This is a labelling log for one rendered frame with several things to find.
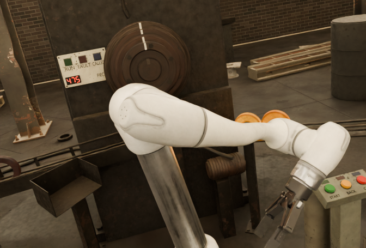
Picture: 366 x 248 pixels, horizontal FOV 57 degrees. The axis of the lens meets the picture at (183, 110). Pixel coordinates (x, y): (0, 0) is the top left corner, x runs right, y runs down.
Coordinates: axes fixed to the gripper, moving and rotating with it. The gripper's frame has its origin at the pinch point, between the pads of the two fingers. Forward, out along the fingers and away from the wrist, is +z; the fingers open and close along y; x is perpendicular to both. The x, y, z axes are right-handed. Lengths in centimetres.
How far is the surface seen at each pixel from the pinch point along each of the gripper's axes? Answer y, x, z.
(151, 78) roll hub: -69, -67, -25
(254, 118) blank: -79, -10, -41
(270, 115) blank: -75, -5, -46
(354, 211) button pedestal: -41, 41, -27
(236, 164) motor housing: -89, -2, -15
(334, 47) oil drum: -270, 50, -189
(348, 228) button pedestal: -44, 44, -20
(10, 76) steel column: -303, -246, 54
